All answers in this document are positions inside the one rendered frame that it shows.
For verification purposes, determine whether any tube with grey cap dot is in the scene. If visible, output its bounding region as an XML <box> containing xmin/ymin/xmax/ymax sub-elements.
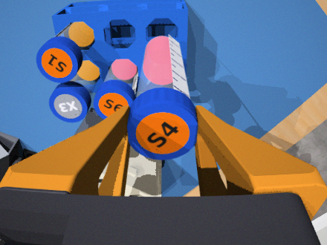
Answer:
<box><xmin>49</xmin><ymin>60</ymin><xmax>100</xmax><ymax>123</ymax></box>

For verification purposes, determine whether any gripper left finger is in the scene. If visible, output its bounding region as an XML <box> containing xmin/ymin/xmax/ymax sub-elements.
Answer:
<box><xmin>0</xmin><ymin>105</ymin><xmax>130</xmax><ymax>196</ymax></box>

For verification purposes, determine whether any blue tube rack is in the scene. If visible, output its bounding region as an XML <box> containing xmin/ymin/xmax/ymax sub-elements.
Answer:
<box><xmin>52</xmin><ymin>0</ymin><xmax>188</xmax><ymax>93</ymax></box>

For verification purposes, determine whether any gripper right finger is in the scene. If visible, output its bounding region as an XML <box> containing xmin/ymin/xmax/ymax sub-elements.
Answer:
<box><xmin>195</xmin><ymin>105</ymin><xmax>327</xmax><ymax>220</ymax></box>

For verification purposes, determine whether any blue flat mat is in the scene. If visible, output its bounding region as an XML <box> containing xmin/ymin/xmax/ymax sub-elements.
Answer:
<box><xmin>0</xmin><ymin>0</ymin><xmax>327</xmax><ymax>197</ymax></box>

